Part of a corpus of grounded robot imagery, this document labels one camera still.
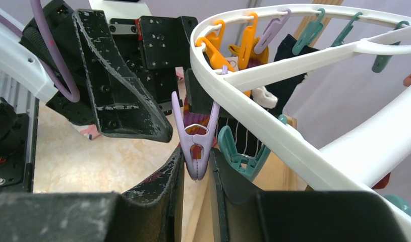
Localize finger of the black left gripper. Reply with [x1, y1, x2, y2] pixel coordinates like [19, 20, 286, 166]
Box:
[72, 9, 173, 143]
[184, 69, 213, 115]

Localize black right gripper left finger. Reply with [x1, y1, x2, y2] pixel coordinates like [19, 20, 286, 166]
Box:
[0, 148, 184, 241]

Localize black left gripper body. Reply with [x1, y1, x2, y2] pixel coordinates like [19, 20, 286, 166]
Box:
[20, 0, 201, 126]

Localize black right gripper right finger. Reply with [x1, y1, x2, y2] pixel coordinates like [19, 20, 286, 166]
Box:
[209, 149, 407, 241]

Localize lilac clothespin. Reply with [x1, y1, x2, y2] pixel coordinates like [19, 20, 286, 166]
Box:
[171, 65, 229, 182]

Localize teal clothespin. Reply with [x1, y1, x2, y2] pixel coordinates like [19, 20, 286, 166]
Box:
[292, 8, 326, 55]
[217, 126, 272, 182]

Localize white plastic sock hanger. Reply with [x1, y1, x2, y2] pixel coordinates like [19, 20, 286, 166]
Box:
[190, 3, 411, 242]

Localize maroon purple striped sock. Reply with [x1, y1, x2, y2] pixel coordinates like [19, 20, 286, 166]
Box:
[183, 96, 209, 159]

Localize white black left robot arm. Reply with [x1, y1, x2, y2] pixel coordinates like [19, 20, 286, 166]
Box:
[0, 1, 198, 142]

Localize pink navy patterned cloth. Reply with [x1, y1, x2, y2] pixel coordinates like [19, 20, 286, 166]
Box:
[76, 125, 101, 140]

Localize orange clothespin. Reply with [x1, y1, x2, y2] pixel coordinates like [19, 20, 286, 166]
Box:
[238, 12, 258, 70]
[196, 19, 252, 98]

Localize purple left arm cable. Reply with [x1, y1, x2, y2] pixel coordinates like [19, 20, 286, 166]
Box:
[0, 0, 81, 103]

